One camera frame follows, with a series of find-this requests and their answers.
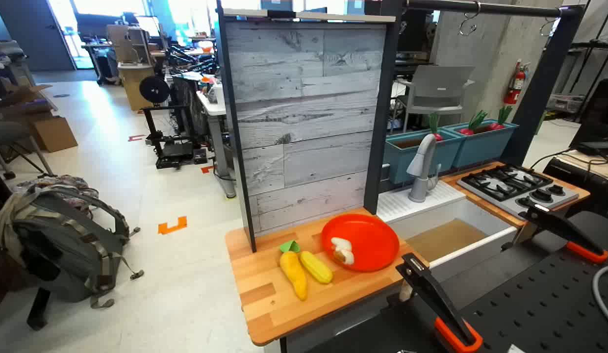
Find grey cable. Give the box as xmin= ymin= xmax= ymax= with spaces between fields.
xmin=590 ymin=262 xmax=608 ymax=313

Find cardboard box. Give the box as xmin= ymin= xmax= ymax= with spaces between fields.
xmin=29 ymin=113 xmax=80 ymax=154

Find black metal frame post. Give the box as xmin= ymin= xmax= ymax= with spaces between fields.
xmin=498 ymin=1 xmax=588 ymax=168

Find small white toy object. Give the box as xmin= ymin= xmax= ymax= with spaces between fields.
xmin=330 ymin=235 xmax=357 ymax=266

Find black 3D printer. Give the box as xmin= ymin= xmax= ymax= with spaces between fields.
xmin=137 ymin=72 xmax=210 ymax=170

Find orange floor tape marker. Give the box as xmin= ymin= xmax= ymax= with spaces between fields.
xmin=157 ymin=213 xmax=190 ymax=237

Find red toy radish green leaves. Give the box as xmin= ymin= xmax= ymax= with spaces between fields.
xmin=426 ymin=111 xmax=445 ymax=145
xmin=492 ymin=103 xmax=516 ymax=133
xmin=467 ymin=107 xmax=492 ymax=137

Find yellow toy corn cob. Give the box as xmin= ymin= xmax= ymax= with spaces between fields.
xmin=298 ymin=248 xmax=335 ymax=286

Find white office desk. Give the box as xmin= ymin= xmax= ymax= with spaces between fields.
xmin=194 ymin=84 xmax=239 ymax=199

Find grey plastic chair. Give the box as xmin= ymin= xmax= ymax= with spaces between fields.
xmin=402 ymin=62 xmax=477 ymax=133

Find black frame post beside panel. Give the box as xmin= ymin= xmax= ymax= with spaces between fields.
xmin=361 ymin=11 xmax=404 ymax=215

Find grey wood-look backsplash panel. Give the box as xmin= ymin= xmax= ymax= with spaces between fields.
xmin=218 ymin=7 xmax=398 ymax=252

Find wooden cutting board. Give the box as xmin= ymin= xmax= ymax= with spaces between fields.
xmin=224 ymin=207 xmax=418 ymax=347

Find wooden stove counter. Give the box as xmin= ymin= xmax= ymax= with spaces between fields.
xmin=439 ymin=158 xmax=592 ymax=227

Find black perforated robot table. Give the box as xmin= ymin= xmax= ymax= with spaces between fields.
xmin=302 ymin=207 xmax=608 ymax=353

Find orange round plate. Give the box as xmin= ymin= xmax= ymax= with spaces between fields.
xmin=320 ymin=211 xmax=402 ymax=274

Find white toy sink basin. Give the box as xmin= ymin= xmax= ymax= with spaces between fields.
xmin=375 ymin=180 xmax=520 ymax=270

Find yellow banana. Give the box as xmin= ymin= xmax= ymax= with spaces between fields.
xmin=277 ymin=239 xmax=310 ymax=301

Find toy gas stove top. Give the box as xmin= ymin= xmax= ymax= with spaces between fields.
xmin=457 ymin=162 xmax=577 ymax=217

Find grey toy faucet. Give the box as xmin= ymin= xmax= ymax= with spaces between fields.
xmin=406 ymin=131 xmax=447 ymax=203

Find grey backpack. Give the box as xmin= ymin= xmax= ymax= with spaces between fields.
xmin=0 ymin=174 xmax=147 ymax=313

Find red fire extinguisher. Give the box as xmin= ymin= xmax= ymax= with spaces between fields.
xmin=502 ymin=60 xmax=530 ymax=107

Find teal planter box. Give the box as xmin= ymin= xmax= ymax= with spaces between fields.
xmin=381 ymin=127 xmax=465 ymax=188
xmin=447 ymin=121 xmax=520 ymax=172

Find black computer monitor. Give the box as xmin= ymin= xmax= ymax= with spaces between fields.
xmin=569 ymin=76 xmax=608 ymax=156

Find black clamp orange handle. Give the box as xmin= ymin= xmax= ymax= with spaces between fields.
xmin=394 ymin=252 xmax=486 ymax=353
xmin=516 ymin=201 xmax=608 ymax=266

